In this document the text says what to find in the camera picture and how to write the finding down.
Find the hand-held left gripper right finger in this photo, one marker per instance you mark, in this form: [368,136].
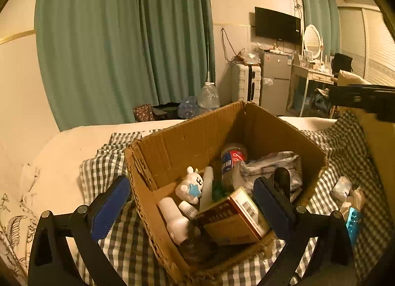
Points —
[273,205]

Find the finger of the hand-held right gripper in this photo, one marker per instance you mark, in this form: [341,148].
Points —
[355,96]

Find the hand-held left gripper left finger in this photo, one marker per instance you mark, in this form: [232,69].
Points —
[108,209]

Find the floral tissue pack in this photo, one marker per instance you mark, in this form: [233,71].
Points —
[271,164]

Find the small tan medicine box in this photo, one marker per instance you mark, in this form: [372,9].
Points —
[228,224]

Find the green snack packet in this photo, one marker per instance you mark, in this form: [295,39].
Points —
[219,192]

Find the clear floss pick jar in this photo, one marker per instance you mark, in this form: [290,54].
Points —
[233,162]

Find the white plastic tube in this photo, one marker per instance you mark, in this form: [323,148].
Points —
[207,184]

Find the small white capped bottle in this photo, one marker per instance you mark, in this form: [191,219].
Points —
[188,209]

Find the white figurine with blue star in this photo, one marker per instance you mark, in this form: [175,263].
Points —
[188,187]

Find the small clear bottle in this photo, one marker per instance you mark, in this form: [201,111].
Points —
[193,249]

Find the brown cardboard box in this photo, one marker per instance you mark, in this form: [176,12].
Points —
[191,141]

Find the black bag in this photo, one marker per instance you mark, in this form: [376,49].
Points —
[342,61]

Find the beige pillow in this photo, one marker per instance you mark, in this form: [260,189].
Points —
[379,150]

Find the white dressing table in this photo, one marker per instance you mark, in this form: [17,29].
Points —
[308,71]

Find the white louvred wardrobe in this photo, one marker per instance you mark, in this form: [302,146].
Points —
[376,48]

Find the checkered blanket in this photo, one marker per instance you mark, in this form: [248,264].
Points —
[333,156]

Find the white oval mirror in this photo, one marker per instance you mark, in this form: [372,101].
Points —
[312,40]

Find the grey mini fridge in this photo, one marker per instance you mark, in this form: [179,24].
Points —
[274,82]

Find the blue white small package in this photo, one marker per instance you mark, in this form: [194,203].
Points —
[353,224]

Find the narrow green curtain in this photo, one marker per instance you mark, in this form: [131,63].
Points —
[314,5]

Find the floral fabric bag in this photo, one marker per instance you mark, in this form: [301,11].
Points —
[142,113]

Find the clear plastic bag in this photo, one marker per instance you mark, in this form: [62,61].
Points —
[250,55]

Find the white suitcase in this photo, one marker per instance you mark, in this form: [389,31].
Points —
[240,82]

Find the large clear water bottle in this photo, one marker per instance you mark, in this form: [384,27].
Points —
[208,97]

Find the crushed clear plastic bottles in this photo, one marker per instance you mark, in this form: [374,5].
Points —
[188,107]

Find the wide green curtain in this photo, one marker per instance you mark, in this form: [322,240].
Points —
[108,42]

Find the black wall television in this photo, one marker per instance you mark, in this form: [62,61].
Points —
[276,23]

